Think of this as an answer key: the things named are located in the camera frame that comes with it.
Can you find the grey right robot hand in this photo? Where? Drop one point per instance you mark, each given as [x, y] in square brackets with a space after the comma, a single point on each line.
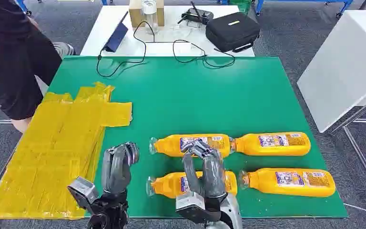
[213, 177]

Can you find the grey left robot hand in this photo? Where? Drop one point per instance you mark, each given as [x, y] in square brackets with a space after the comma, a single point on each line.
[116, 170]

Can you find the orange drink bottle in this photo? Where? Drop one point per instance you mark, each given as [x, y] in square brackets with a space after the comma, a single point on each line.
[170, 147]
[274, 148]
[168, 186]
[293, 188]

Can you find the yellow plastic sheet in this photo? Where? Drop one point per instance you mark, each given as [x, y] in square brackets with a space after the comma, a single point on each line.
[44, 151]

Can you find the green table mat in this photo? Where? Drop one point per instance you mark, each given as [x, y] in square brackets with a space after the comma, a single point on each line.
[202, 101]

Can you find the dark blue tablet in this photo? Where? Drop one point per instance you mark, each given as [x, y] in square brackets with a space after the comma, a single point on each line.
[117, 36]

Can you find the black carry case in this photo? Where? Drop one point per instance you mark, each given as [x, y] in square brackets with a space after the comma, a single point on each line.
[232, 31]

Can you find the person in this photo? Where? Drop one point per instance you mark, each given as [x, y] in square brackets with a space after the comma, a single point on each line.
[9, 57]

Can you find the cardboard box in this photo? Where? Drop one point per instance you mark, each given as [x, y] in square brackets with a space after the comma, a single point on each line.
[135, 14]

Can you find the clear plastic bottle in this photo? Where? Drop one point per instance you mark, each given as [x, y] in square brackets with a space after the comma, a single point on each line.
[150, 14]

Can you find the black remote controller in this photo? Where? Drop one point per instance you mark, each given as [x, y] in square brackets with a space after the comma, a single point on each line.
[197, 15]

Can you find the white side table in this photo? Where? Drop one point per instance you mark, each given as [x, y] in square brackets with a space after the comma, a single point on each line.
[344, 69]

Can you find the green crate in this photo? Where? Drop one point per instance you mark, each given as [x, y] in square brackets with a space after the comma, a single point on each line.
[241, 5]

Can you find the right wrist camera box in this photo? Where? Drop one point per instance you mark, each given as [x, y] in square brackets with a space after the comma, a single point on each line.
[192, 207]

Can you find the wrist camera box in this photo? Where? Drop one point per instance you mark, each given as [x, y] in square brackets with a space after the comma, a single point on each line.
[192, 207]
[82, 191]

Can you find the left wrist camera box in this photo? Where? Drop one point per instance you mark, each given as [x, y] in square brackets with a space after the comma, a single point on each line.
[82, 191]

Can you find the blue wheeled frame leg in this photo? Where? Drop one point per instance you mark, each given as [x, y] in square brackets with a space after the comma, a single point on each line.
[23, 6]

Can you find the blue metal frame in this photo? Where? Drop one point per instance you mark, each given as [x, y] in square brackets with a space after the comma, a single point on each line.
[296, 1]

